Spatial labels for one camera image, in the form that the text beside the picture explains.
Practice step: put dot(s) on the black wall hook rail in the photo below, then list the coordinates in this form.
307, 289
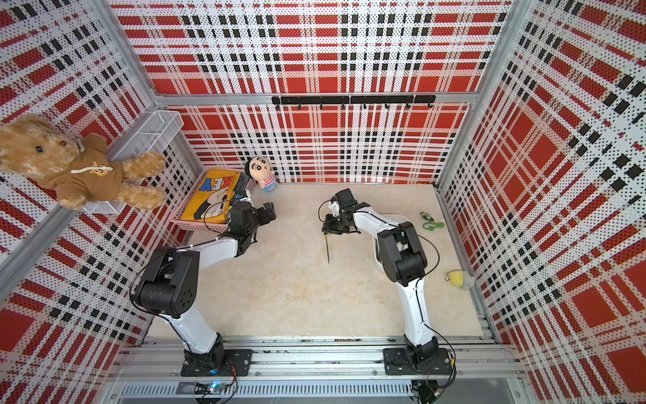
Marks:
300, 101

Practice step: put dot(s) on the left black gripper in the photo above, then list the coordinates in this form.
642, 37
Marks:
269, 209

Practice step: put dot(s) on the aluminium front rail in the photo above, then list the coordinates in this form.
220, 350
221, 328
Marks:
319, 358

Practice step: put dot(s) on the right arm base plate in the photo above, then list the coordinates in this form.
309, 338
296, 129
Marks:
416, 361

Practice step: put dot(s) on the brown teddy bear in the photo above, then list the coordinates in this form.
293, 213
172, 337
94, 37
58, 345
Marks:
77, 169

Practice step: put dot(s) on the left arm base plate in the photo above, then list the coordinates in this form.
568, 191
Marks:
220, 362

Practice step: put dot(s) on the small green circuit board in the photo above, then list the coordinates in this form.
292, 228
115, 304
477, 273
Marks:
214, 388

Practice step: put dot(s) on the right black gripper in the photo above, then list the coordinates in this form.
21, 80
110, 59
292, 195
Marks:
330, 226

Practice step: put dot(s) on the yellow plush ball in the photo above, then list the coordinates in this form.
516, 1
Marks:
461, 279

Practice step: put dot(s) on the pink perforated basket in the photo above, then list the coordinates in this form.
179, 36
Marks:
243, 193

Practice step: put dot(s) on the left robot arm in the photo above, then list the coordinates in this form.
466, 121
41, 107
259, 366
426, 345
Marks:
168, 286

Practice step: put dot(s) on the white wire wall basket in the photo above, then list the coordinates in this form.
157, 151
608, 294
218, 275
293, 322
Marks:
154, 131

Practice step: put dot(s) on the white plastic storage box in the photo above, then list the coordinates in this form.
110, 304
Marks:
391, 218

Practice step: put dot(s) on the yellow printed folded cloth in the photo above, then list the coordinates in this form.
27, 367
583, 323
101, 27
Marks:
213, 195

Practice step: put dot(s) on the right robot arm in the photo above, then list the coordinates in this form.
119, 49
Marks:
399, 250

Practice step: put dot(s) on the cartoon boy plush doll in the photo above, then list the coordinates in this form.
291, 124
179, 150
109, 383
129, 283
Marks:
261, 171

